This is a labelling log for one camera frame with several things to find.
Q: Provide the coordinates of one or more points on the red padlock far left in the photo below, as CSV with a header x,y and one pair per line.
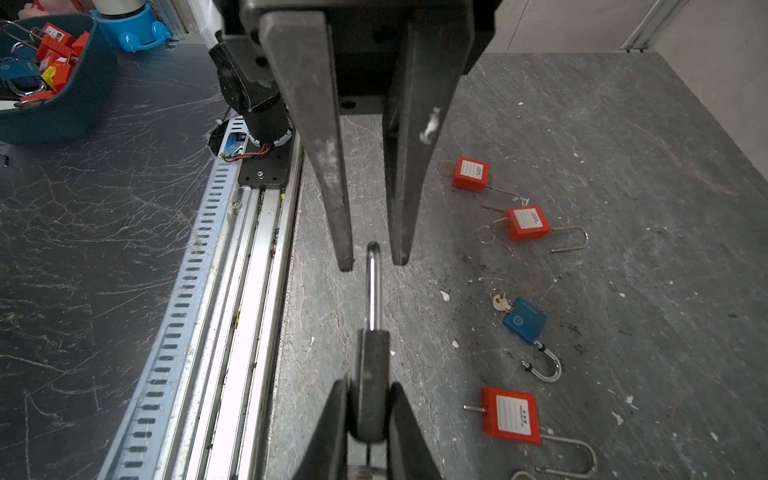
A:
x,y
473,175

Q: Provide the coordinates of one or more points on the small black padlock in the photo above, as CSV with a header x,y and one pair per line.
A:
x,y
371,381

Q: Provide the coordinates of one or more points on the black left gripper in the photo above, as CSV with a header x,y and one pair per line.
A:
x,y
406,55

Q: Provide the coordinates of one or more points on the blue toy figure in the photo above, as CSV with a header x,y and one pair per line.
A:
x,y
132,24

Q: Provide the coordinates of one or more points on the dark teal storage bin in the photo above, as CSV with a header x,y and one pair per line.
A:
x,y
57,73

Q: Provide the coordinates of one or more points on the blue padlock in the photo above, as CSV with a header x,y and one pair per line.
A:
x,y
527,322

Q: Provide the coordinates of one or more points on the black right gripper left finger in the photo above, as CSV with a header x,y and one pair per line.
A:
x,y
326,453

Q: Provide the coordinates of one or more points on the red padlock centre right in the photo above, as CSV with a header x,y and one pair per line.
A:
x,y
512,415

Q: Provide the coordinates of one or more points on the red padlock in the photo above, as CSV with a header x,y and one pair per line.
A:
x,y
526,223
512,415
473,175

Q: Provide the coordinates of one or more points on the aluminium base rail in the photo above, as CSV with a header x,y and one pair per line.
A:
x,y
185,419

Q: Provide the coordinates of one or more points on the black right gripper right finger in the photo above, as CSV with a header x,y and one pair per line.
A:
x,y
408,456

